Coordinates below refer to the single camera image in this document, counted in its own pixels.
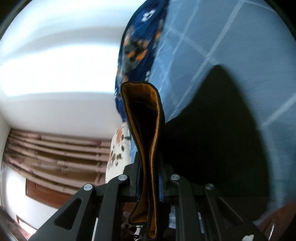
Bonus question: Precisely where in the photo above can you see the black pants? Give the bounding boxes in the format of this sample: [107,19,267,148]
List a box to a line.
[120,64,271,240]

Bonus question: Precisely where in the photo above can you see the beige patterned curtain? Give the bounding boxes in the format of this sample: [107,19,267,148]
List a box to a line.
[3,129,111,195]

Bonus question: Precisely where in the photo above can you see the white floral pillow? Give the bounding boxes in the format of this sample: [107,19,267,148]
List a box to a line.
[105,122,131,183]

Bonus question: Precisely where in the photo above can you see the blue grid bed sheet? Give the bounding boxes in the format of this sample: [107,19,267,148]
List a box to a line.
[129,0,296,227]

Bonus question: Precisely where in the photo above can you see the blue dog print blanket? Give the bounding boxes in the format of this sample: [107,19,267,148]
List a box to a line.
[115,0,169,122]

